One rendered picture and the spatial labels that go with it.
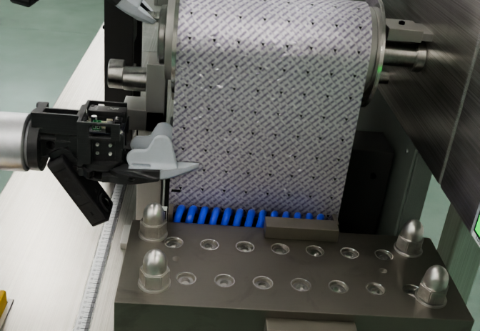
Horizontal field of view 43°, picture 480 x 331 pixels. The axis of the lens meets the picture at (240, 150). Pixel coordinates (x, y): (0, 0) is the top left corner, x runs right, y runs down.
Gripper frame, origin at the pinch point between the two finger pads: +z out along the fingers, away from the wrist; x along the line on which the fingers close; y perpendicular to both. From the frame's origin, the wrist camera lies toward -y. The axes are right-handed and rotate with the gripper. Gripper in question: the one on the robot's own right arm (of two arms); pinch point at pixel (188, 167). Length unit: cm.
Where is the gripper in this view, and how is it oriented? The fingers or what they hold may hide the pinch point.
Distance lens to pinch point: 81.7
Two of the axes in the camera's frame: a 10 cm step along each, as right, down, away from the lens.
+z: 9.9, 0.7, 0.7
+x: -0.3, -4.6, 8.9
